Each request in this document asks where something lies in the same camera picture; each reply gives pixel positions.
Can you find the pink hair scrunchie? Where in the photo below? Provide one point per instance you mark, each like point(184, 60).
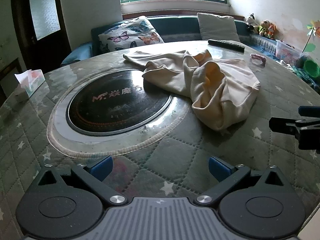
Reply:
point(261, 59)

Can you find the teal sofa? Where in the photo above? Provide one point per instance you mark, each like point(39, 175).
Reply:
point(175, 27)

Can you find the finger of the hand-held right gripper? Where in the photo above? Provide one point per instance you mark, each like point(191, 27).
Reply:
point(310, 111)
point(282, 124)

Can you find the yellow and green plush toy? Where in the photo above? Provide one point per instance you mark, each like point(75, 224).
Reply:
point(263, 28)

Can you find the green plastic bowl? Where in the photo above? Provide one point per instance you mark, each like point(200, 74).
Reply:
point(312, 68)

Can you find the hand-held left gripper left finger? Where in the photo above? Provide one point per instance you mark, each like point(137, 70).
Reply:
point(101, 167)

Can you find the black and white plush toy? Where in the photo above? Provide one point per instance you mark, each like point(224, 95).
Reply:
point(250, 21)

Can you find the round black induction cooktop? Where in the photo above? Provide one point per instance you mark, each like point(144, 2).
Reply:
point(112, 110)

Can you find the dark door with frosted glass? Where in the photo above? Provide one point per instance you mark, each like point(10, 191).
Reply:
point(50, 52)

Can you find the colourful paper pinwheel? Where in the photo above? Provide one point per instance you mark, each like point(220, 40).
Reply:
point(313, 31)

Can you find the orange tiger plush toy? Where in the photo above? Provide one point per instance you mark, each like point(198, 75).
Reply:
point(272, 31)

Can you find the butterfly print pillow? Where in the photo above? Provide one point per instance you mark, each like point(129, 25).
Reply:
point(130, 33)

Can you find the black remote control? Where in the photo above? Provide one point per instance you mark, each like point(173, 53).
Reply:
point(225, 44)

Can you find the cream long-sleeved garment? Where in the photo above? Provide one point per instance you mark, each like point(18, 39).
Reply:
point(232, 80)

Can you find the clear plastic storage box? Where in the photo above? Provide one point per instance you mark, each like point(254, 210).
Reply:
point(287, 51)

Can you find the plain white pillow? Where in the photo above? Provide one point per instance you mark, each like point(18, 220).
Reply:
point(217, 26)

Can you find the dark wooden side cabinet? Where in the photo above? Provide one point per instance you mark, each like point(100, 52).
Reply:
point(21, 66)

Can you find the tissue box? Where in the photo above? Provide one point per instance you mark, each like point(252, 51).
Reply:
point(32, 85)

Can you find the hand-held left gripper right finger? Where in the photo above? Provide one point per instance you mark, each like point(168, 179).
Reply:
point(218, 167)

